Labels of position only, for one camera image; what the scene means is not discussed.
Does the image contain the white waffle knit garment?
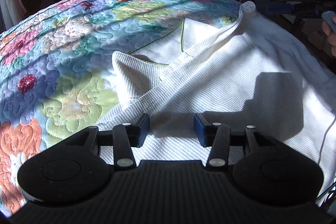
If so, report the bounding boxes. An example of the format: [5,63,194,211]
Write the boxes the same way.
[98,2,335,189]

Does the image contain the person's right hand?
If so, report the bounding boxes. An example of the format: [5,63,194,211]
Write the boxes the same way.
[322,21,336,57]

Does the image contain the colourful floral quilted bedspread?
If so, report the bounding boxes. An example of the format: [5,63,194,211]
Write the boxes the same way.
[1,0,240,217]

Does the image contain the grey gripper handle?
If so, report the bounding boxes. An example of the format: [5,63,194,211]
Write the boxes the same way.
[321,11,336,33]

